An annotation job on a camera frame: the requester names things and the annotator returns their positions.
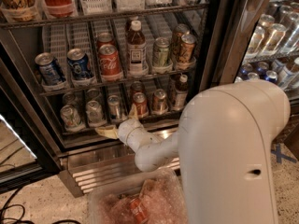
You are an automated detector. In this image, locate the red coca-cola can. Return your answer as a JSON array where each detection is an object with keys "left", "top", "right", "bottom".
[
  {"left": 96, "top": 32, "right": 115, "bottom": 49},
  {"left": 99, "top": 44, "right": 121, "bottom": 76}
]

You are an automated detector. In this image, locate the red coca-cola can front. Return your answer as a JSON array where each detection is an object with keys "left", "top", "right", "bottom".
[{"left": 99, "top": 44, "right": 121, "bottom": 76}]

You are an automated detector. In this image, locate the open fridge door left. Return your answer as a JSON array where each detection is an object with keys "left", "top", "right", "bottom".
[{"left": 0, "top": 90, "right": 60, "bottom": 194}]

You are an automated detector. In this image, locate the white green can bottom left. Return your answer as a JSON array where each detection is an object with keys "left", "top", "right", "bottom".
[{"left": 60, "top": 105, "right": 82, "bottom": 129}]

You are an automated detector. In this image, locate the stainless fridge bottom grille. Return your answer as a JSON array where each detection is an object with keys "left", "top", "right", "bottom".
[{"left": 57, "top": 126, "right": 181, "bottom": 199}]

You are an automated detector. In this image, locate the blue pepsi can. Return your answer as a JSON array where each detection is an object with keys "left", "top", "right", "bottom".
[{"left": 67, "top": 49, "right": 93, "bottom": 80}]

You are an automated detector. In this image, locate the gold brown can behind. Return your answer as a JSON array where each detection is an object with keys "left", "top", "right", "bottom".
[{"left": 171, "top": 23, "right": 190, "bottom": 56}]

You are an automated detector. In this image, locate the black cable left floor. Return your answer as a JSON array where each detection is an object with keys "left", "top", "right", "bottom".
[{"left": 0, "top": 187, "right": 82, "bottom": 224}]

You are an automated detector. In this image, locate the gold patterned can top shelf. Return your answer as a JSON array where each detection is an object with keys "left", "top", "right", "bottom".
[{"left": 1, "top": 0, "right": 36, "bottom": 21}]

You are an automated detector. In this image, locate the gold brown can front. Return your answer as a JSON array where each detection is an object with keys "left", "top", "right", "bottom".
[{"left": 177, "top": 34, "right": 196, "bottom": 63}]

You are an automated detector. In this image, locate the brown bottle bottom shelf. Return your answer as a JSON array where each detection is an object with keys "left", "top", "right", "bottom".
[{"left": 171, "top": 74, "right": 189, "bottom": 110}]

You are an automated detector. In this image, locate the brown tea bottle white cap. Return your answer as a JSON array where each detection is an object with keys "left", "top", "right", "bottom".
[{"left": 126, "top": 20, "right": 146, "bottom": 76}]

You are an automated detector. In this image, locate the gold brown can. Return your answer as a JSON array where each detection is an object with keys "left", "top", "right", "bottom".
[
  {"left": 171, "top": 23, "right": 190, "bottom": 56},
  {"left": 177, "top": 34, "right": 196, "bottom": 63}
]

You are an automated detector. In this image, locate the blue silver can left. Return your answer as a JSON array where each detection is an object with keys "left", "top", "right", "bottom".
[{"left": 35, "top": 52, "right": 65, "bottom": 86}]

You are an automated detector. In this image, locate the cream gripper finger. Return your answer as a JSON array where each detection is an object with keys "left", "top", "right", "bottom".
[
  {"left": 95, "top": 126, "right": 119, "bottom": 139},
  {"left": 128, "top": 104, "right": 138, "bottom": 119}
]

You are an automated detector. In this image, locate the silver white can bottom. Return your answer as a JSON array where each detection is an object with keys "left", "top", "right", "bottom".
[{"left": 85, "top": 100, "right": 103, "bottom": 123}]

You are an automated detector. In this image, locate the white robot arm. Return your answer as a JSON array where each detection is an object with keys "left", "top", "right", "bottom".
[{"left": 98, "top": 79, "right": 291, "bottom": 224}]

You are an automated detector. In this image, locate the silver can behind left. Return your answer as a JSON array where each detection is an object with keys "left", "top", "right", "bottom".
[{"left": 63, "top": 92, "right": 80, "bottom": 107}]

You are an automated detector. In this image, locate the green silver can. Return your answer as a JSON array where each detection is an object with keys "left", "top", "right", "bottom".
[{"left": 152, "top": 37, "right": 170, "bottom": 67}]

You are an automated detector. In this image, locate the clear plastic bin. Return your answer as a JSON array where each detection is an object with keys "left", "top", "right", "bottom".
[{"left": 89, "top": 168, "right": 188, "bottom": 224}]

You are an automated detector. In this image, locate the silver redbull can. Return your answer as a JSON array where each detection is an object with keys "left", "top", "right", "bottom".
[{"left": 107, "top": 94, "right": 126, "bottom": 120}]

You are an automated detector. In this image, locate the red cola can in bin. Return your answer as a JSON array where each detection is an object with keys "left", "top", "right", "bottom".
[{"left": 129, "top": 198, "right": 149, "bottom": 224}]

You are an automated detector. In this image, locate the red coca-cola can behind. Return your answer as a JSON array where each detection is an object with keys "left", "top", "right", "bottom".
[{"left": 96, "top": 32, "right": 115, "bottom": 49}]

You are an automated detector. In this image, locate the red can bottom front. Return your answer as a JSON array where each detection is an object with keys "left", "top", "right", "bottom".
[{"left": 133, "top": 92, "right": 149, "bottom": 118}]

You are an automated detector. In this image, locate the red can bottom behind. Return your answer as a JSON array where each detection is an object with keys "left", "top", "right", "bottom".
[{"left": 130, "top": 81, "right": 145, "bottom": 97}]

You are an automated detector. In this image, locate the closed glass fridge door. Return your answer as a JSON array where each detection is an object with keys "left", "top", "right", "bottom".
[{"left": 199, "top": 0, "right": 299, "bottom": 91}]

